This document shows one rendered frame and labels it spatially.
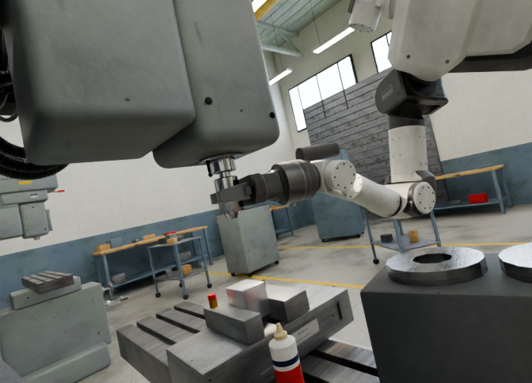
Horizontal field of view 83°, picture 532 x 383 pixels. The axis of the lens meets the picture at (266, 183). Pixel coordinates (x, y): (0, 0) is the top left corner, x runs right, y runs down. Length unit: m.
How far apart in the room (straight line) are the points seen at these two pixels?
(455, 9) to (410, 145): 0.31
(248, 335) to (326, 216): 6.21
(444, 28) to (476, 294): 0.56
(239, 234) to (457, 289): 4.78
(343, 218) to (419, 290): 6.31
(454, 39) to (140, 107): 0.60
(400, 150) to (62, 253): 6.63
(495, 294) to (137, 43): 0.46
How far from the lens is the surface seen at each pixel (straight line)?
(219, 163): 0.57
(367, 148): 8.88
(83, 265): 7.08
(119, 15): 0.47
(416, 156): 0.86
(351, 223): 6.59
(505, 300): 0.30
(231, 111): 0.51
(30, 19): 0.44
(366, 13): 0.84
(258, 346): 0.56
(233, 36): 0.59
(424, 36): 0.76
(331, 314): 0.68
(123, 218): 7.26
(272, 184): 0.57
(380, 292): 0.32
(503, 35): 0.75
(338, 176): 0.63
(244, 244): 5.04
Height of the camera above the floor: 1.21
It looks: 3 degrees up
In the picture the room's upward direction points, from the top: 12 degrees counter-clockwise
